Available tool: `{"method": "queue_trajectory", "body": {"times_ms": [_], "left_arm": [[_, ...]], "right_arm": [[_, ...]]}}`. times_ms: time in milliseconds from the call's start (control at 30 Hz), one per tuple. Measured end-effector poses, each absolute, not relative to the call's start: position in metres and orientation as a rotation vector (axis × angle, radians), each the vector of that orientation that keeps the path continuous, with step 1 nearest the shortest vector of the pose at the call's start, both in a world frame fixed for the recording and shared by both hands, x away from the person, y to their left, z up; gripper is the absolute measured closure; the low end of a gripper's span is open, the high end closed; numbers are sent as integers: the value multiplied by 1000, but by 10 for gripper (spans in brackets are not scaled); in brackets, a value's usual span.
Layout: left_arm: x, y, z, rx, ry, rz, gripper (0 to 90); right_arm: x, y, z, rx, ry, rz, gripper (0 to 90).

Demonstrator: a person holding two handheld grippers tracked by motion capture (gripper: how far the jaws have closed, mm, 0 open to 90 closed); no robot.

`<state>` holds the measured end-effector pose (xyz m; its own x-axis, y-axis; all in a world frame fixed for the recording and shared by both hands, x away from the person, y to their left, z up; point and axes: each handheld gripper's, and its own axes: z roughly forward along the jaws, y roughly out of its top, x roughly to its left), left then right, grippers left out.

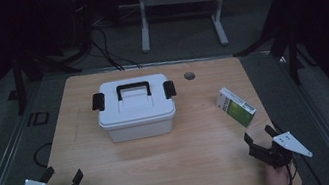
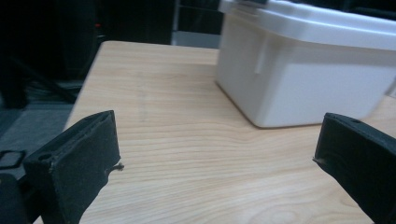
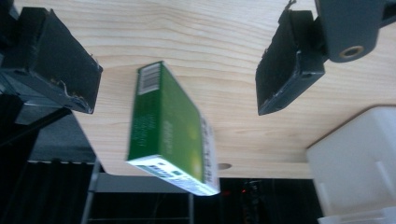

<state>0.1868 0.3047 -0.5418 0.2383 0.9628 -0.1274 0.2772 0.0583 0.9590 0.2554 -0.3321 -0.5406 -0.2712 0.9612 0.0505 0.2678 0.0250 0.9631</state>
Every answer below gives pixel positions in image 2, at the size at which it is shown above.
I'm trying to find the black tripod stand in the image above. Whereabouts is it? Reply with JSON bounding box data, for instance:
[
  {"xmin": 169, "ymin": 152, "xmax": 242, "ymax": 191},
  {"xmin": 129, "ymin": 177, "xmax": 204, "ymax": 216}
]
[{"xmin": 0, "ymin": 52, "xmax": 80, "ymax": 109}]

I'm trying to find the white metal desk frame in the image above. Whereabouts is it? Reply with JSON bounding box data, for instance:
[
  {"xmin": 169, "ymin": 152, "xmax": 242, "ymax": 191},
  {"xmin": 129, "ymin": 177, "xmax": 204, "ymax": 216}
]
[{"xmin": 170, "ymin": 0, "xmax": 222, "ymax": 49}]

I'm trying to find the white plastic storage box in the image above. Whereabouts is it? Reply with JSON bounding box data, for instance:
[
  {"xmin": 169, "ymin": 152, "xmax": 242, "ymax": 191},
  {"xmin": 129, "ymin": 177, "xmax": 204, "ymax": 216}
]
[{"xmin": 215, "ymin": 12, "xmax": 396, "ymax": 129}]

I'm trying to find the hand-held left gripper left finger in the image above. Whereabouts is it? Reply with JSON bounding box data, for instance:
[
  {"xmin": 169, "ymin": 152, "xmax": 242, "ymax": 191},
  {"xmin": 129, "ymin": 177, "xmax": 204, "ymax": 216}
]
[{"xmin": 22, "ymin": 110, "xmax": 125, "ymax": 224}]

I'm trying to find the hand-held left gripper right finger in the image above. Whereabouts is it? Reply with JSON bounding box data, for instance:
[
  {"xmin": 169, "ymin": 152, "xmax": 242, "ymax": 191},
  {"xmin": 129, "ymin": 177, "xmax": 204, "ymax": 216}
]
[{"xmin": 312, "ymin": 112, "xmax": 396, "ymax": 224}]

